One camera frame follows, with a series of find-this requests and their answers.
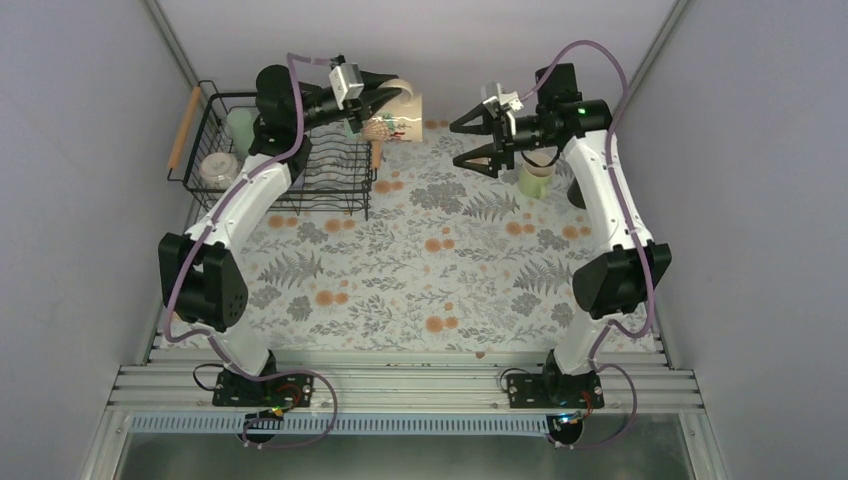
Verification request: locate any beige floral mug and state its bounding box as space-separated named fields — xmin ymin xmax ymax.
xmin=360 ymin=79 xmax=424 ymax=142

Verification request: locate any light green mug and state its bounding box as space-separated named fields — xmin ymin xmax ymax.
xmin=518 ymin=151 xmax=556 ymax=200

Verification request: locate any black cylindrical cup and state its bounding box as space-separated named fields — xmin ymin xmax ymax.
xmin=567 ymin=178 xmax=586 ymax=210

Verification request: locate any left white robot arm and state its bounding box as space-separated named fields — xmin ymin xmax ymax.
xmin=158 ymin=61 xmax=402 ymax=405

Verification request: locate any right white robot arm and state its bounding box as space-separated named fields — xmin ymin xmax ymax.
xmin=449 ymin=63 xmax=672 ymax=407

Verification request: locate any mint green tumbler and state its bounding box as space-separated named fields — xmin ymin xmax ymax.
xmin=226 ymin=108 xmax=255 ymax=160

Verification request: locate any floral patterned table mat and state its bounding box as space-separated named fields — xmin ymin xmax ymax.
xmin=241 ymin=129 xmax=596 ymax=353

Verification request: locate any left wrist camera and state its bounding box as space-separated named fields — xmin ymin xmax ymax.
xmin=329 ymin=63 xmax=365 ymax=110

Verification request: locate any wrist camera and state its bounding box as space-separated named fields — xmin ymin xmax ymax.
xmin=329 ymin=63 xmax=365 ymax=110
xmin=481 ymin=82 xmax=524 ymax=131

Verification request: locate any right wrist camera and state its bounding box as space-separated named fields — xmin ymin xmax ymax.
xmin=481 ymin=82 xmax=524 ymax=131

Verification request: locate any black wire dish rack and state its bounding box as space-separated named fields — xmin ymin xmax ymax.
xmin=167 ymin=80 xmax=377 ymax=218

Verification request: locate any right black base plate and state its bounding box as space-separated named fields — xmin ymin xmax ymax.
xmin=506 ymin=371 xmax=605 ymax=410

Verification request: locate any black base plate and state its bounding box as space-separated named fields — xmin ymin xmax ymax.
xmin=506 ymin=371 xmax=605 ymax=410
xmin=211 ymin=370 xmax=314 ymax=409

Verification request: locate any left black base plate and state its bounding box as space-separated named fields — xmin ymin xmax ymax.
xmin=211 ymin=370 xmax=314 ymax=409

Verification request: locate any aluminium mounting rail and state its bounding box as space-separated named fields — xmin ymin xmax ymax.
xmin=107 ymin=348 xmax=704 ymax=414

